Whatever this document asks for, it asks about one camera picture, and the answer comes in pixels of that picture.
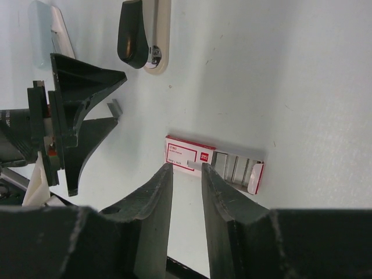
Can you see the beige black stapler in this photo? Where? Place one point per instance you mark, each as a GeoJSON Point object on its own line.
{"type": "Point", "coordinates": [144, 35]}

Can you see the red white staple box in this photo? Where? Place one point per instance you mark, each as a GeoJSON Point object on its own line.
{"type": "Point", "coordinates": [240, 167]}

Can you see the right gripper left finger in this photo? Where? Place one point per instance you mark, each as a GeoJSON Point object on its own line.
{"type": "Point", "coordinates": [128, 239]}

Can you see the silver staple strip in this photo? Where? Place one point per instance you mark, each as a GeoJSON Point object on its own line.
{"type": "Point", "coordinates": [194, 165]}

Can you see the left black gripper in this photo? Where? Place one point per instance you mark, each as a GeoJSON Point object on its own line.
{"type": "Point", "coordinates": [34, 132]}

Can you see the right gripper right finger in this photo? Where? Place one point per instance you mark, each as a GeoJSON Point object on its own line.
{"type": "Point", "coordinates": [247, 240]}

